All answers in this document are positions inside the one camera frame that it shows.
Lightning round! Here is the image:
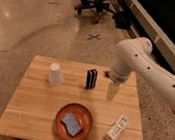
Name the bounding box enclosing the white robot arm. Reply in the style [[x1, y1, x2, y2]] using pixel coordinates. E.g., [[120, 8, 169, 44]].
[[109, 37, 175, 111]]

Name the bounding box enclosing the small red object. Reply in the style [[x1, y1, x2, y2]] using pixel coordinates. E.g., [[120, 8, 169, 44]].
[[105, 71, 110, 77]]

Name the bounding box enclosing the orange round plate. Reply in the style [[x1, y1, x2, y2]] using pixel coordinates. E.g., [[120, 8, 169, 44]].
[[54, 103, 93, 140]]

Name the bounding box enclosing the white plastic bottle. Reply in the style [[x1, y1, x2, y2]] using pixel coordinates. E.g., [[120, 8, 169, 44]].
[[102, 114, 129, 140]]

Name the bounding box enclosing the blue sponge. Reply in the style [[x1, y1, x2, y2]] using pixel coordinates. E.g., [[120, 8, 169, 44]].
[[62, 113, 83, 136]]

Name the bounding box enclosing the wooden table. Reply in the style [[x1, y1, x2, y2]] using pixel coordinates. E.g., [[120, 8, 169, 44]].
[[0, 56, 143, 140]]

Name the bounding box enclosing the blue cross floor tape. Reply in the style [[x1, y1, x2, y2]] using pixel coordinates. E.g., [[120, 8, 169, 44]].
[[87, 33, 100, 40]]

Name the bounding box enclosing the long white bench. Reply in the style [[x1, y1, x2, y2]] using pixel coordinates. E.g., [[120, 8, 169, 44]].
[[124, 0, 175, 73]]

